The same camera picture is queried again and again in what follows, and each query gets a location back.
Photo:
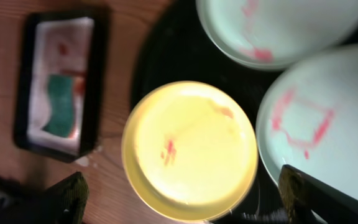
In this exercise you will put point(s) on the green yellow sponge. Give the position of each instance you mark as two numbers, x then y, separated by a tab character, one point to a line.
60	95

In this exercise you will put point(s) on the light green plate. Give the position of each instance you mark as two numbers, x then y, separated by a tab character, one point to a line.
308	119
273	34

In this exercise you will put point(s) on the black rectangular soapy tray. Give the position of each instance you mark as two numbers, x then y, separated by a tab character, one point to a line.
69	43

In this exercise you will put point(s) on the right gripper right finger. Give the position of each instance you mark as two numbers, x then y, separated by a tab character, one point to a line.
303	196

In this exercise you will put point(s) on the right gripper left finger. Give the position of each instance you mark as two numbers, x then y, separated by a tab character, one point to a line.
63	202

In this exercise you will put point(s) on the yellow plate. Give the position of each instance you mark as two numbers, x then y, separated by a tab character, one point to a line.
190	152

